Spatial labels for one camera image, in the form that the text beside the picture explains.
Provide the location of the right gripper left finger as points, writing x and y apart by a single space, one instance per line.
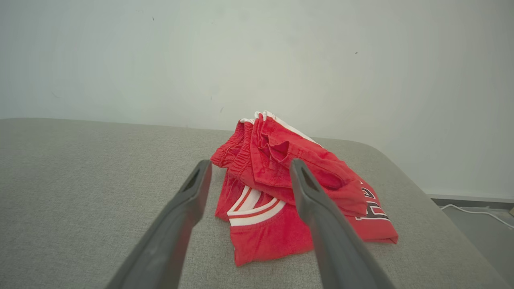
168 241

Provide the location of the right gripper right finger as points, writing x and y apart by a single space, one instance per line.
337 249

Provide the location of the red Bulls basketball jersey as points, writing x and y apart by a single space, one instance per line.
273 237

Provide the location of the red shorts white trim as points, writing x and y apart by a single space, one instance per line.
277 160

